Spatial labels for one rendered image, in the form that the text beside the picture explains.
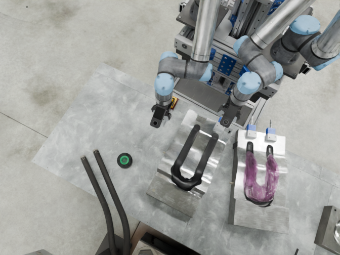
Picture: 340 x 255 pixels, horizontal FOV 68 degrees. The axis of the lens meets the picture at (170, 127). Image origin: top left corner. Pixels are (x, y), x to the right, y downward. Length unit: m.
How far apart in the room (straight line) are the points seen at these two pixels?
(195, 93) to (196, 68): 1.17
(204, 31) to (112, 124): 0.75
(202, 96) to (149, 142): 0.93
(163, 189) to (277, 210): 0.56
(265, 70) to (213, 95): 1.22
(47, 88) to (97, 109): 1.19
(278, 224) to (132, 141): 0.84
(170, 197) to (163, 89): 0.57
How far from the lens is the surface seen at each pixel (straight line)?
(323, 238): 1.52
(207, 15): 1.01
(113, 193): 1.30
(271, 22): 1.06
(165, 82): 0.99
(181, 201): 1.31
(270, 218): 1.36
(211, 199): 1.39
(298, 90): 2.79
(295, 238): 1.53
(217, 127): 1.36
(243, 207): 1.32
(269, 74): 1.05
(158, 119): 1.15
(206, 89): 2.25
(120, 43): 2.75
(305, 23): 1.37
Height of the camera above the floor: 2.16
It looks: 71 degrees down
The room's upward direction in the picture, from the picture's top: 7 degrees clockwise
